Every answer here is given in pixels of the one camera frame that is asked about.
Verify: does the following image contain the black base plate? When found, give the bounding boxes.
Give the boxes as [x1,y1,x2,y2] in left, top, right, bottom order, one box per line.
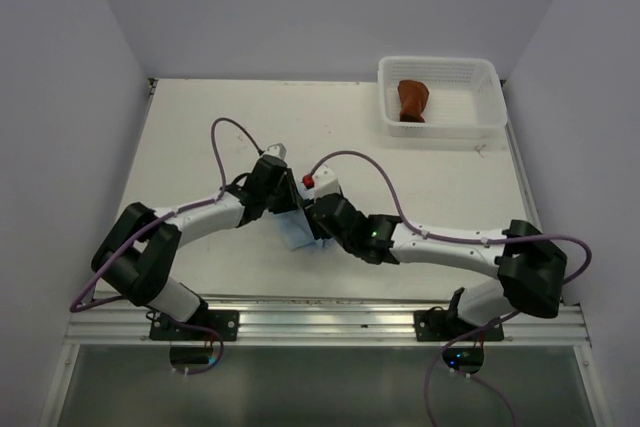
[413,306,505,342]
[146,309,240,342]

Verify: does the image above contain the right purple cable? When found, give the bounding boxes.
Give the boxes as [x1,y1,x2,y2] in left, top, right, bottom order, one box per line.
[309,150,594,427]

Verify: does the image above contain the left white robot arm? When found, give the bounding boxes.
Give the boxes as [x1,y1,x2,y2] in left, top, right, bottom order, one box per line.
[91,152,299,340]

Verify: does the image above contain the light blue towel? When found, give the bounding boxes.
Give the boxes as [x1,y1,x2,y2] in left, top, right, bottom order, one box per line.
[274,180,338,250]

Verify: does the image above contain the rust brown towel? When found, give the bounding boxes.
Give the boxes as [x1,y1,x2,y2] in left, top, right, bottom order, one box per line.
[397,79,430,123]

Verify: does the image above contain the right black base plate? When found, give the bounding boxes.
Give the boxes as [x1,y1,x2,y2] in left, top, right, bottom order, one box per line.
[413,306,505,342]

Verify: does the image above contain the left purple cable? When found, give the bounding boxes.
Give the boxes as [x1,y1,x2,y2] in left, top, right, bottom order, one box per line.
[69,118,269,378]

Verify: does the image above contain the white plastic basket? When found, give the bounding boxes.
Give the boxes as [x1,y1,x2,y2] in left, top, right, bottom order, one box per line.
[377,56,508,140]

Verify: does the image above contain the purple cable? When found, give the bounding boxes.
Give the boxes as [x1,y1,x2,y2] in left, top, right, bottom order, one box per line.
[69,118,269,378]
[309,150,594,427]

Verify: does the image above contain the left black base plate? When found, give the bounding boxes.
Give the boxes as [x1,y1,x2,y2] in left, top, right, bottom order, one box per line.
[146,309,240,342]

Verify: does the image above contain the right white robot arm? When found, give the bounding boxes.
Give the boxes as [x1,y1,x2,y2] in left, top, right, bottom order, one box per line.
[305,193,567,340]

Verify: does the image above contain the aluminium mounting rail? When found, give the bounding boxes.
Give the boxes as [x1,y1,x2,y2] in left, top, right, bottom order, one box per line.
[64,296,591,347]

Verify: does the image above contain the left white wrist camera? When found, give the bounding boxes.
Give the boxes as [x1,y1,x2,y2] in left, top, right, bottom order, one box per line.
[262,143,287,161]

